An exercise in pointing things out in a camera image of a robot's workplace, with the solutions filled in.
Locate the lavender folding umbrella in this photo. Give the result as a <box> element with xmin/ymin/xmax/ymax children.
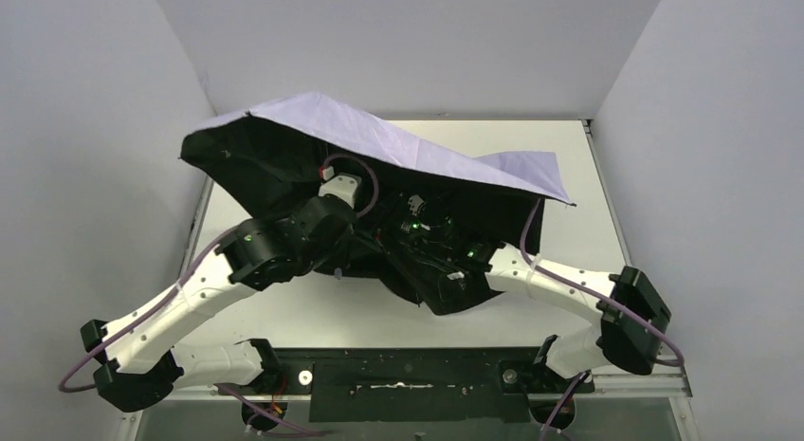
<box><xmin>179</xmin><ymin>93</ymin><xmax>569</xmax><ymax>305</ymax></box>

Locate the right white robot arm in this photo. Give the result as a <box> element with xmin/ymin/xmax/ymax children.
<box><xmin>374</xmin><ymin>197</ymin><xmax>671</xmax><ymax>378</ymax></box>

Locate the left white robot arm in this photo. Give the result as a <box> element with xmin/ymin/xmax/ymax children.
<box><xmin>81</xmin><ymin>195</ymin><xmax>357</xmax><ymax>413</ymax></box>

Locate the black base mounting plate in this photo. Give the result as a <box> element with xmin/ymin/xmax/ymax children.
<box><xmin>239</xmin><ymin>347</ymin><xmax>571</xmax><ymax>423</ymax></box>

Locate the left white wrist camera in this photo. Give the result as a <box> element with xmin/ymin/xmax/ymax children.
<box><xmin>318</xmin><ymin>166</ymin><xmax>362</xmax><ymax>208</ymax></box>

